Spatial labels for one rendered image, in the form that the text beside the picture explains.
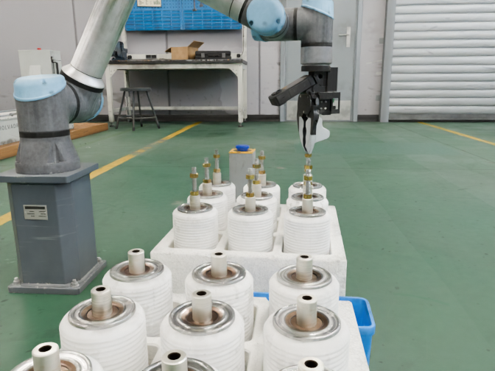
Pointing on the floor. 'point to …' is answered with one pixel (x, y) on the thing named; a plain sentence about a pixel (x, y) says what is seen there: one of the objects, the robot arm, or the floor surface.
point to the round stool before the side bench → (134, 107)
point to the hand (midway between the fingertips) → (306, 148)
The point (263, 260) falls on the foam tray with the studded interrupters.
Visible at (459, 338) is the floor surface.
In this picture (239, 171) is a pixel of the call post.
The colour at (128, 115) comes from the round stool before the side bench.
